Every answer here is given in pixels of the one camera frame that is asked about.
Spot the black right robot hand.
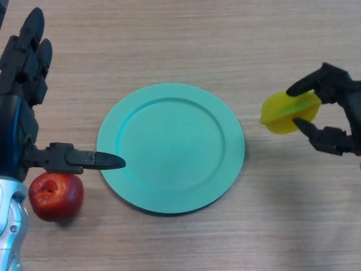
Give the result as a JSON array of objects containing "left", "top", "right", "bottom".
[{"left": 286, "top": 62, "right": 361, "bottom": 157}]

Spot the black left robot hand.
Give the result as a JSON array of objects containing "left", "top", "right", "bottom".
[{"left": 0, "top": 7, "right": 126, "bottom": 182}]

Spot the yellow starfruit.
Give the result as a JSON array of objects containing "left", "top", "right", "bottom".
[{"left": 259, "top": 90, "right": 322, "bottom": 135}]

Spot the green round plate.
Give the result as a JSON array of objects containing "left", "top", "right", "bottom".
[{"left": 96, "top": 82, "right": 245, "bottom": 217}]

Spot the red apple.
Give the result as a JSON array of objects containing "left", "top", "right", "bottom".
[{"left": 28, "top": 172, "right": 85, "bottom": 222}]

